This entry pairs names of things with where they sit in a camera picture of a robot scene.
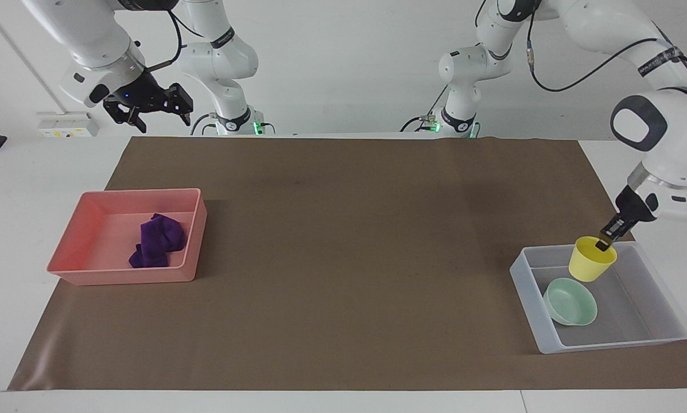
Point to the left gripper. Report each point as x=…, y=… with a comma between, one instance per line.
x=636, y=205

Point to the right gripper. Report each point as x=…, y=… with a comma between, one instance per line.
x=139, y=92

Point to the yellow plastic cup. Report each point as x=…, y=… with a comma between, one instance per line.
x=590, y=265

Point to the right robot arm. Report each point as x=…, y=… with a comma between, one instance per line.
x=93, y=40

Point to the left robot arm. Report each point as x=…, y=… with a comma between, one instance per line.
x=673, y=140

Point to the translucent plastic box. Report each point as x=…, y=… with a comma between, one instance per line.
x=636, y=310

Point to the pink plastic box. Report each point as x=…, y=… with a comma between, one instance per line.
x=99, y=226

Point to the light green bowl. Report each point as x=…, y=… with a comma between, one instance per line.
x=570, y=304

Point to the purple cloth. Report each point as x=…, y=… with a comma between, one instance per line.
x=156, y=238

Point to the white wall socket strip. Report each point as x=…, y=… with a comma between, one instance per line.
x=68, y=124

